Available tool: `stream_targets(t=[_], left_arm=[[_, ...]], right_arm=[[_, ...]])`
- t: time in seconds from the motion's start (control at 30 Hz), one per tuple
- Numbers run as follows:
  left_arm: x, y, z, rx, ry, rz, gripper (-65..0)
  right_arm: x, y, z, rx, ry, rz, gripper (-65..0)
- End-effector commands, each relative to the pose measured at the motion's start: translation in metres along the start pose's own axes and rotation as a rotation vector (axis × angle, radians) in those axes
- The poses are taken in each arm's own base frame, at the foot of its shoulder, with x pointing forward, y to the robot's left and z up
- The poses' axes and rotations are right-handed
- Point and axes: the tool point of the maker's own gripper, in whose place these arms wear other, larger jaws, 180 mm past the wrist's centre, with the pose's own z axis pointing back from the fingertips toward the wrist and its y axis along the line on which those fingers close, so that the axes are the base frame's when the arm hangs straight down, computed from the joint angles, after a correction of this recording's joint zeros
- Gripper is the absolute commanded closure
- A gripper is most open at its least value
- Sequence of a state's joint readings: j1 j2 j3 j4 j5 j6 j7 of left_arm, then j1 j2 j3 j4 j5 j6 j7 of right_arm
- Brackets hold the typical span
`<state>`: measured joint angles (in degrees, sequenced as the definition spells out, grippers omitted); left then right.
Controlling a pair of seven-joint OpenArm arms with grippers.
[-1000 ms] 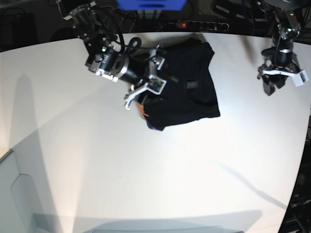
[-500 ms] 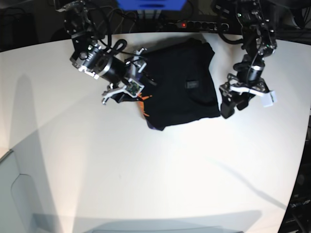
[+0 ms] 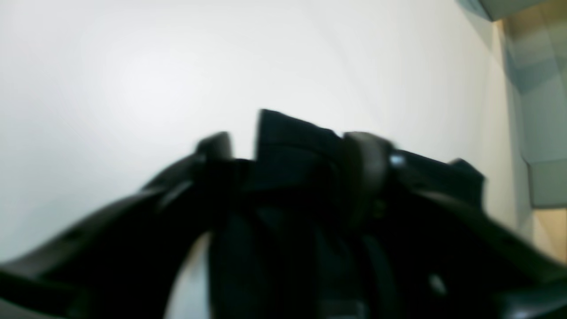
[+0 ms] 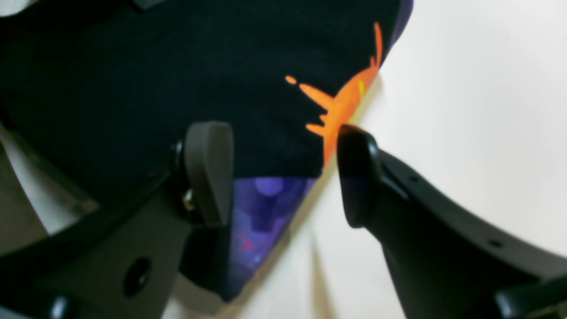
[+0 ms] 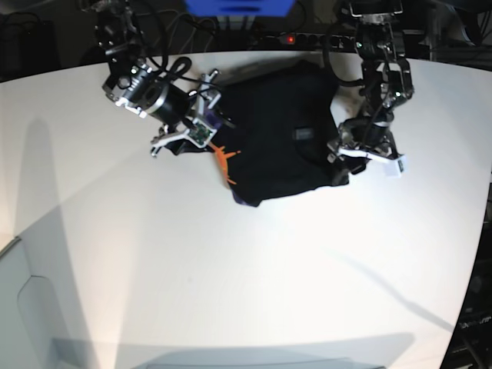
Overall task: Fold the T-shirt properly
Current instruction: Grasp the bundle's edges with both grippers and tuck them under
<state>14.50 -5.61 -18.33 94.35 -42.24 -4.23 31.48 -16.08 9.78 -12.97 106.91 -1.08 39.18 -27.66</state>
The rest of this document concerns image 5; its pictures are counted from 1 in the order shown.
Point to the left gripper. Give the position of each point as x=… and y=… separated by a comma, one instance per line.
x=361, y=140

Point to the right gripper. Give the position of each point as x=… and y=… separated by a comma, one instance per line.
x=178, y=111

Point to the black T-shirt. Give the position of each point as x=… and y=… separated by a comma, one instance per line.
x=283, y=124

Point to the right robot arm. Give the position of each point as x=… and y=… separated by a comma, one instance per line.
x=145, y=87

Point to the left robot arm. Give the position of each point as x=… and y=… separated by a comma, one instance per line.
x=386, y=84

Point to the blue box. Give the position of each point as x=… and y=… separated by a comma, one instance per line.
x=270, y=8

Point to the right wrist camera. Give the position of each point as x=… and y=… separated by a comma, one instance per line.
x=201, y=134

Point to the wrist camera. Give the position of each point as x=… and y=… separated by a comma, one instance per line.
x=201, y=134
x=395, y=168

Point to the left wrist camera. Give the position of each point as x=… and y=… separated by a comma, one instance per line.
x=395, y=168

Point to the white power strip red switch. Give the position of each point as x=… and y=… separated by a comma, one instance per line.
x=307, y=42

